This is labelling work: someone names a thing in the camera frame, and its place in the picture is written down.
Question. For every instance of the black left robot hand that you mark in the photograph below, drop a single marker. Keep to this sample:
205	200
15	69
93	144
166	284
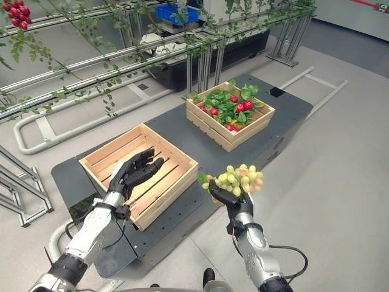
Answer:
138	173

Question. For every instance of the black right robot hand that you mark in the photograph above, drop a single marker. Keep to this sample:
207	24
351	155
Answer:
226	196

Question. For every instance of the green grape bunch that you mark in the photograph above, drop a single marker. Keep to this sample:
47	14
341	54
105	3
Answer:
241	181

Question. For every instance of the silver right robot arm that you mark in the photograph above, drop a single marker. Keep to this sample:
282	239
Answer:
258	252

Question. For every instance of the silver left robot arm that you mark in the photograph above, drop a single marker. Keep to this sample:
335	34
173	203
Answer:
85	234

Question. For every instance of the wooden crate with fruits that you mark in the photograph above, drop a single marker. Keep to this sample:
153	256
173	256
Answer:
228	127

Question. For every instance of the empty wooden crate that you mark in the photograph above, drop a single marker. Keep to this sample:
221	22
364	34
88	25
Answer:
143	175

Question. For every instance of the dark grey platform cart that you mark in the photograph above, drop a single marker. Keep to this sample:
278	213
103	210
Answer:
194	158

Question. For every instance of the robot dark foot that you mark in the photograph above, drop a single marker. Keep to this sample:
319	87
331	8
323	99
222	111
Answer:
208	278

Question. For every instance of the red fruit sprig with leaves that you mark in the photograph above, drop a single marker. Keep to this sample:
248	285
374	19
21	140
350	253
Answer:
232	106

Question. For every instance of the aluminium profile stand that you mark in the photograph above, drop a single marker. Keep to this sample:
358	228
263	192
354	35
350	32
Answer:
21	188

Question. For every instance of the black planter trough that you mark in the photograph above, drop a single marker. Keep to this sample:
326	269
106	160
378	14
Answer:
209	61

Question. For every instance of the blue plastic bin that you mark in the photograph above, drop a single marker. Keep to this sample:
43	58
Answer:
176	13

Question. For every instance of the hanging red tomato cluster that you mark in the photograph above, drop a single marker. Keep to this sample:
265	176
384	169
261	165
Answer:
19	13

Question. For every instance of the grey floor guard rail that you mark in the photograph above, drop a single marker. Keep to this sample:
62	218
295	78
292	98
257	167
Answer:
91	109

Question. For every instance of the aluminium trellis frame with vines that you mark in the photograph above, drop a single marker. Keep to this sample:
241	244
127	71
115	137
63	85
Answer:
136	45

